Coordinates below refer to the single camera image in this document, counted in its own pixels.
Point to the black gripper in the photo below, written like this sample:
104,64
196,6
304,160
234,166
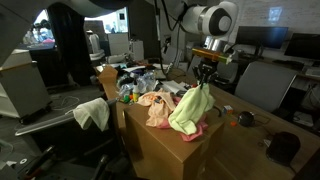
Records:
206,71

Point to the light green towel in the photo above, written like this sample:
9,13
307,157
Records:
190,110

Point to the white towel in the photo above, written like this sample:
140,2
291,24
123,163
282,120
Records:
93,111

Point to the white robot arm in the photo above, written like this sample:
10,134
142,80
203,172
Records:
213,21

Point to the peach shirt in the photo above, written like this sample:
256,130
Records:
160,111

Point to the pink shirt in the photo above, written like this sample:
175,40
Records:
193,135

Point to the white paper stack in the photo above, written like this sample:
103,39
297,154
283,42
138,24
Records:
173,87

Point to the rubik's cube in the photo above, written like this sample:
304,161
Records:
228,110

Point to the small orange cap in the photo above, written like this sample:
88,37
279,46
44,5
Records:
233,123

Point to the black round speaker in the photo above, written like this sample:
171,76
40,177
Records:
246,119

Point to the clear plastic bag pile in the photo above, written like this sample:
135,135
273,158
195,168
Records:
146,83

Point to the white yellow spray bottle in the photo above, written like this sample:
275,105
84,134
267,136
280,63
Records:
136,93

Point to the black computer monitor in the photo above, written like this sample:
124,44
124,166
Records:
303,46
261,37

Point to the green plastic item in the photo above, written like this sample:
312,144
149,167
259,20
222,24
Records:
126,99

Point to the black keyboard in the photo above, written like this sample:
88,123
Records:
288,64

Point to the large brown cardboard box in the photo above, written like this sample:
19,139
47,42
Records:
166,160

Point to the white paper tag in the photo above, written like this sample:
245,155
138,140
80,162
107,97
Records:
266,142

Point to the small cardboard box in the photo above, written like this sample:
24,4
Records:
108,80

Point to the black cylinder speaker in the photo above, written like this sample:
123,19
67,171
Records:
283,150

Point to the black robot stand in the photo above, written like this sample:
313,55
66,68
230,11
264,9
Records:
26,163

